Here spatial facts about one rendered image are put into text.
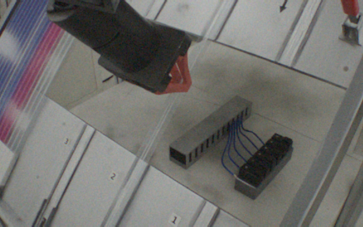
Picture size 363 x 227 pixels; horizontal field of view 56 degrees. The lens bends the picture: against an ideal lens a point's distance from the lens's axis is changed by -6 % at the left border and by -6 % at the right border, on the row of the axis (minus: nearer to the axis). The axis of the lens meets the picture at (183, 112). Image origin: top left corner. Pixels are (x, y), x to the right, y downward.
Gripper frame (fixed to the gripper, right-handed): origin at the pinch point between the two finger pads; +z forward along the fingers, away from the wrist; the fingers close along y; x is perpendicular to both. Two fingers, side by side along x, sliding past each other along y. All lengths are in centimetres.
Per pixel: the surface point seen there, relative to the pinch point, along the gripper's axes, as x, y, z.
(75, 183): 18.9, 9.3, 1.1
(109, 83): -6, 147, 118
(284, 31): -10.9, -9.1, 1.4
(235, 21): -10.3, -2.4, 0.9
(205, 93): -9, 30, 48
